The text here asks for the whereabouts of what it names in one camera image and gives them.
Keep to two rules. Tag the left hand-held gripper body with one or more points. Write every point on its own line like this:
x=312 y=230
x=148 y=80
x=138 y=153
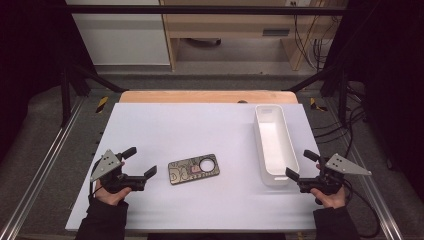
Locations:
x=106 y=165

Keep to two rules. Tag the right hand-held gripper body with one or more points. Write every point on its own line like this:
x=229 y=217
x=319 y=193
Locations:
x=343 y=166

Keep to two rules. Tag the cartoon print phone case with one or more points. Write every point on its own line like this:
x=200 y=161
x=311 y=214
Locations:
x=185 y=171

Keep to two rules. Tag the white plastic storage box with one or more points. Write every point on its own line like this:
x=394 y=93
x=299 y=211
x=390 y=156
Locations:
x=275 y=143

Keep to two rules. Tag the person's left hand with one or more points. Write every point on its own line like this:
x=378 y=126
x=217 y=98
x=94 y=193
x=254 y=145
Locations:
x=111 y=198

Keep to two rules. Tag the person's right hand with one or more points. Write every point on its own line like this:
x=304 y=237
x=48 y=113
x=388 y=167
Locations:
x=331 y=201

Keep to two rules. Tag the black yellow floor tape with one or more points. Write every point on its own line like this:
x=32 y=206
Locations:
x=102 y=104
x=316 y=105

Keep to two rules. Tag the black metal stand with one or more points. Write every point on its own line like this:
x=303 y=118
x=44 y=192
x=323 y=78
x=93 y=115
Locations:
x=71 y=86
x=333 y=80

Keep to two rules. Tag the white cabinet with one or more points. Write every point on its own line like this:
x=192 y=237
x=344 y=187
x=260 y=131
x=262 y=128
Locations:
x=123 y=36

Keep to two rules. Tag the light wooden desk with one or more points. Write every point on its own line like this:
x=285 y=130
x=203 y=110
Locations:
x=233 y=25

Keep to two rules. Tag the aluminium floor rail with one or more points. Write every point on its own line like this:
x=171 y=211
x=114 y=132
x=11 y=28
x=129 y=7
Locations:
x=43 y=163
x=373 y=193

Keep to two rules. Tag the black metal frame bar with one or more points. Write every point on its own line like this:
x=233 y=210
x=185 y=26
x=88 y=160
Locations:
x=200 y=10

